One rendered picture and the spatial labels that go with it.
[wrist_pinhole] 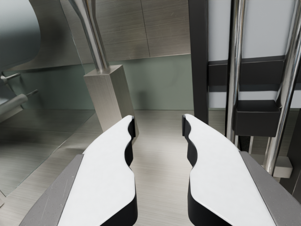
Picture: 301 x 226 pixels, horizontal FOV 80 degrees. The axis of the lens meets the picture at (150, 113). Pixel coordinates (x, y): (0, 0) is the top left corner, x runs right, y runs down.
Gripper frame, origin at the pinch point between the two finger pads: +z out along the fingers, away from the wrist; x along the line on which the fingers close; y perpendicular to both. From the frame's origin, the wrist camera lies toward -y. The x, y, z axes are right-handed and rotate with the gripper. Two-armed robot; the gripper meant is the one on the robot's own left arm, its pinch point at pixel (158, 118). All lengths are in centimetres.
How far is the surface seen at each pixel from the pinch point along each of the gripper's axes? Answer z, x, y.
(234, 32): 10.8, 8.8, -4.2
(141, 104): 64, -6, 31
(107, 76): 37.4, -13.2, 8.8
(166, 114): 57, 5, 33
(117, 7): 64, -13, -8
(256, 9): 12.5, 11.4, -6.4
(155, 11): 60, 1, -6
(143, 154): 33.8, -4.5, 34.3
